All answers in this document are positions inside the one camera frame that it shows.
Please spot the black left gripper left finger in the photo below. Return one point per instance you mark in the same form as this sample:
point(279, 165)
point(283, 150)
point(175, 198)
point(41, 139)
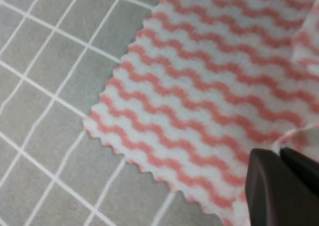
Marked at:
point(275, 196)

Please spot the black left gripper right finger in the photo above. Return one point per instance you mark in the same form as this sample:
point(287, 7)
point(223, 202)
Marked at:
point(305, 168)

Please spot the pink white wavy striped towel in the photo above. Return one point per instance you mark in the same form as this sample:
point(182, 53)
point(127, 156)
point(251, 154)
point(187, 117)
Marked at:
point(204, 83)

